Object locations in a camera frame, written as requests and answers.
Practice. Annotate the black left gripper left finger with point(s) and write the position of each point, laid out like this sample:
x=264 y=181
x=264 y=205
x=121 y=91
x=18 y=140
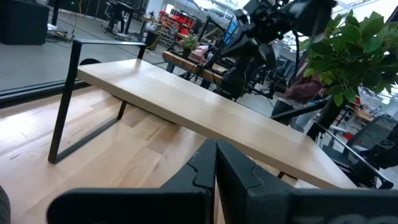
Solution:
x=186 y=202

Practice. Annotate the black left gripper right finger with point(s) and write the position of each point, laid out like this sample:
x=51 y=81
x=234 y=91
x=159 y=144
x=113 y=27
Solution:
x=248 y=199

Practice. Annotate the wooden shelf with black frame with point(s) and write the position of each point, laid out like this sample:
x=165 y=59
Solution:
x=186 y=99

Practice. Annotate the large green potted plant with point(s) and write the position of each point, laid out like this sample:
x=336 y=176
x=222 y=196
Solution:
x=351 y=56

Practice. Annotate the black mesh office chair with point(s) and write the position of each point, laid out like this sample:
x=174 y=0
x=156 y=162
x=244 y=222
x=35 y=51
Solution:
x=376 y=137

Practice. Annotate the black speaker cabinet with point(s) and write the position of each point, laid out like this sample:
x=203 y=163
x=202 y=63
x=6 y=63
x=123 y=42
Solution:
x=21 y=21

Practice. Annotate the blue monitor screen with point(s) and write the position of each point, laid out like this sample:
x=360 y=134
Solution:
x=230 y=31

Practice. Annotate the person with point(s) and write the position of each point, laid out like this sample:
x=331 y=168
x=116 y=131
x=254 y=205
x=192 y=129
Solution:
x=303 y=90

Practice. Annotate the wooden background work table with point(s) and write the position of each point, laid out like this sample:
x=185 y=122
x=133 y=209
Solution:
x=186 y=63

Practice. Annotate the black ribbed slipper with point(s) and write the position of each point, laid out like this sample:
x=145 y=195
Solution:
x=3 y=208

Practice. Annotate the small potted plant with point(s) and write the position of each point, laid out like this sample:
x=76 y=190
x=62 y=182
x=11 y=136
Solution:
x=189 y=42

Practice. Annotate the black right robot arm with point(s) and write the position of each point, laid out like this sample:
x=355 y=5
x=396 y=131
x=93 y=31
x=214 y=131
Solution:
x=264 y=28

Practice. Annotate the black background desk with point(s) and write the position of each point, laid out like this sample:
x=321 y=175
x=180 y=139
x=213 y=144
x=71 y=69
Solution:
x=121 y=12

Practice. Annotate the red storage shelving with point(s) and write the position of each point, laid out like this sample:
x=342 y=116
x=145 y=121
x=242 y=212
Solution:
x=183 y=23

